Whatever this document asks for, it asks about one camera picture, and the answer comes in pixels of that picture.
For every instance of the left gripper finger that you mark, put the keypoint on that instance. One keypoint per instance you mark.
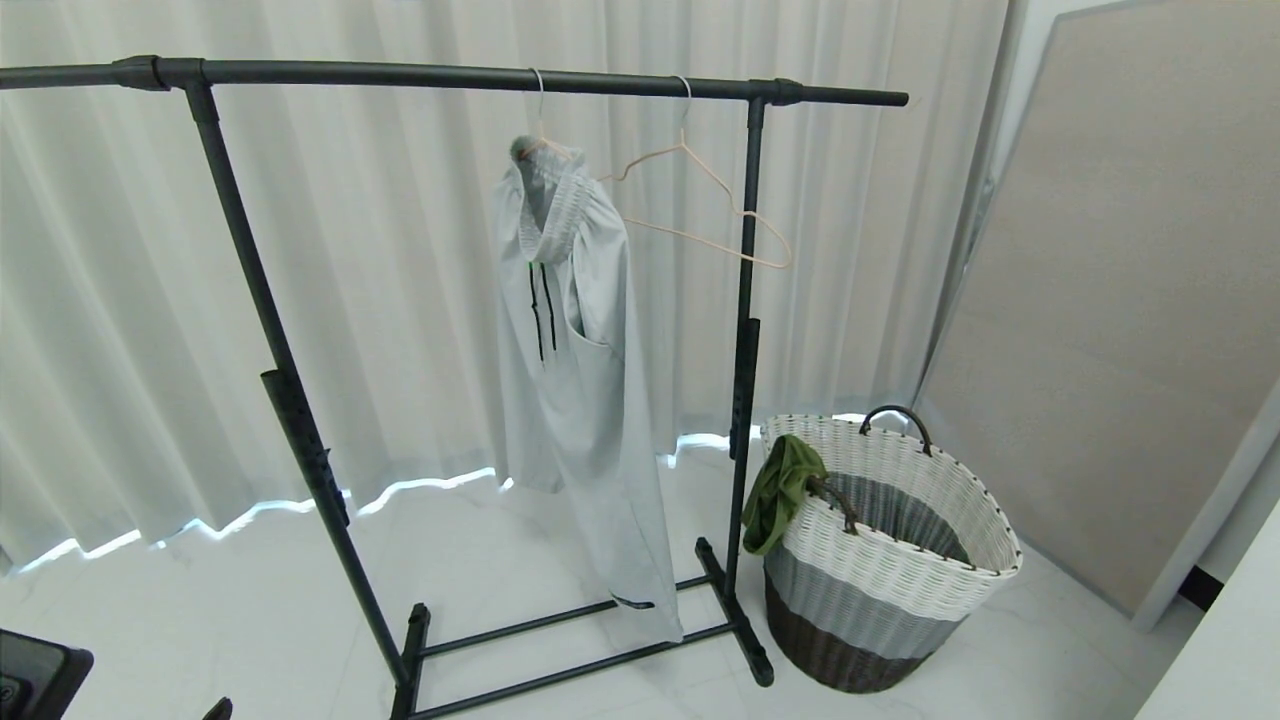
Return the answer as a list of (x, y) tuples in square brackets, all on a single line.
[(219, 711)]

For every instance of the pale grey shorts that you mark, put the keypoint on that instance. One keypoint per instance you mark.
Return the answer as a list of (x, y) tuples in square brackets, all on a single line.
[(585, 400)]

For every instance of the pink clothes hanger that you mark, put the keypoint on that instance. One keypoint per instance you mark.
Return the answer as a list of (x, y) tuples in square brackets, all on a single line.
[(700, 170), (540, 110)]

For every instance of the black clothes rack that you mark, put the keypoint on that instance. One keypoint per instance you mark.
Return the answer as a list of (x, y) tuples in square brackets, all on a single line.
[(400, 75)]

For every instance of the white laundry basket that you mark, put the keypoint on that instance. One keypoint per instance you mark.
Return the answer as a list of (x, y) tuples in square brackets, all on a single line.
[(880, 600)]

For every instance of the white curtain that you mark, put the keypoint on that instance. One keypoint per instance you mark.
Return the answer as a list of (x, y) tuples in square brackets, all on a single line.
[(380, 250)]

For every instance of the green garment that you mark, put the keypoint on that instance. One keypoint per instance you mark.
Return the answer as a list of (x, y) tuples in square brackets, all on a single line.
[(780, 490)]

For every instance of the beige board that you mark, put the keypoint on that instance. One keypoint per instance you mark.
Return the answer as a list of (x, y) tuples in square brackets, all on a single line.
[(1110, 300)]

